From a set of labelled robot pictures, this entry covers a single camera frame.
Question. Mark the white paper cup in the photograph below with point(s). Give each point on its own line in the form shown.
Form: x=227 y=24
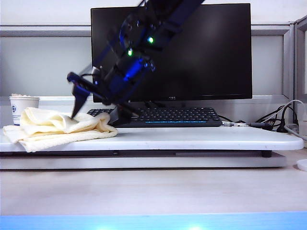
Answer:
x=24 y=107

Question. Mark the blue lit robot base edge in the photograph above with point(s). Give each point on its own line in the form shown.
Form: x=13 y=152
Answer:
x=72 y=221

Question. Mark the cream yellow towel cloth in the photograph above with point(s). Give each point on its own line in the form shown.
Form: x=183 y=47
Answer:
x=60 y=131

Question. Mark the black computer monitor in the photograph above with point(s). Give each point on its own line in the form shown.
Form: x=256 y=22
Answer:
x=211 y=60

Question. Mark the white desk riser board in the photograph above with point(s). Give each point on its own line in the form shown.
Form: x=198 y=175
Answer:
x=192 y=139

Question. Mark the grey partition rail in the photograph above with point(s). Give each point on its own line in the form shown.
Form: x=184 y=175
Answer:
x=43 y=30

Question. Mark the black rubber riser foot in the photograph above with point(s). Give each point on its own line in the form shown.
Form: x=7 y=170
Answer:
x=266 y=154

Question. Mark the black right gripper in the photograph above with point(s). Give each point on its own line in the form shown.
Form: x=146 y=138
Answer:
x=117 y=88

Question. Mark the grey aluminium partition post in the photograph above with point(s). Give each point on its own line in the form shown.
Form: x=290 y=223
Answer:
x=296 y=60

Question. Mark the black keyboard with blue strip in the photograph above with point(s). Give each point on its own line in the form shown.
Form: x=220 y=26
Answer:
x=180 y=117

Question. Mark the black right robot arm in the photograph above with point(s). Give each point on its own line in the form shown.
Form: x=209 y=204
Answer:
x=177 y=14

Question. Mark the white round disc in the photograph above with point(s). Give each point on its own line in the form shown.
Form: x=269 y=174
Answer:
x=302 y=165

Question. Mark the black power plug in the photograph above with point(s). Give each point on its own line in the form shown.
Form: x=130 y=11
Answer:
x=284 y=128

